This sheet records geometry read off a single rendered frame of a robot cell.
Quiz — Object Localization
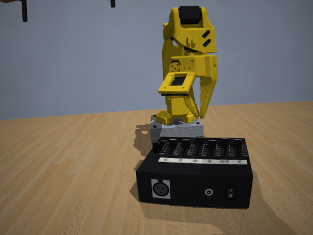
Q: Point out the black lighting desk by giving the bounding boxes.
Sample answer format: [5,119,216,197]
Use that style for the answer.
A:
[136,136,253,208]

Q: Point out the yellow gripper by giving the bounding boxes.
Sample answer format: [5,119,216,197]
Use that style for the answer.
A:
[158,52,218,119]

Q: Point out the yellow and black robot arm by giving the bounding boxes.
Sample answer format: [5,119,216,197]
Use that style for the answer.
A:
[156,6,216,125]

